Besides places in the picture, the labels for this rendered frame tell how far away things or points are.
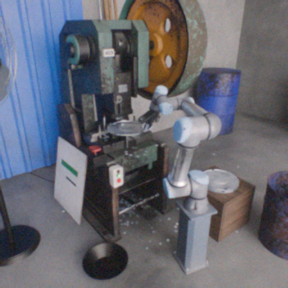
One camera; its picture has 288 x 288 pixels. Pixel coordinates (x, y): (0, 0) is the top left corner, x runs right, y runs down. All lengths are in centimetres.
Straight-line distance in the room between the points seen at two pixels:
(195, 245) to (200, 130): 83
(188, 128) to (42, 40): 201
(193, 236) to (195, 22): 133
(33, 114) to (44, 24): 88
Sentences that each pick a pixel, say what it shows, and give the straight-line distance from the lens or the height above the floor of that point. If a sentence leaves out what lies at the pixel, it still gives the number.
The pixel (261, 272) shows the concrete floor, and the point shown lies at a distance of 206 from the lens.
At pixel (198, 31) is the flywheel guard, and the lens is 186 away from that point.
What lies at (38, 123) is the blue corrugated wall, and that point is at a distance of 298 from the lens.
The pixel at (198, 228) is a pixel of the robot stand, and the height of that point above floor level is 35.
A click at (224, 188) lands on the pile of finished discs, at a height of 38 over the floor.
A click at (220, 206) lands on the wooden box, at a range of 196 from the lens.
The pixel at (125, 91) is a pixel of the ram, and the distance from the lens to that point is 190.
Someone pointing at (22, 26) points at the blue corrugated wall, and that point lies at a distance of 282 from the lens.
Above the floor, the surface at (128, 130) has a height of 79.
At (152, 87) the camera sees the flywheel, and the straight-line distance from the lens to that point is 215.
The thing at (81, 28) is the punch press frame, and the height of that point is 145.
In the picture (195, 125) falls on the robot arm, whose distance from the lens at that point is 122.
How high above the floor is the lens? 147
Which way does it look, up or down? 24 degrees down
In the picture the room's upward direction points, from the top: straight up
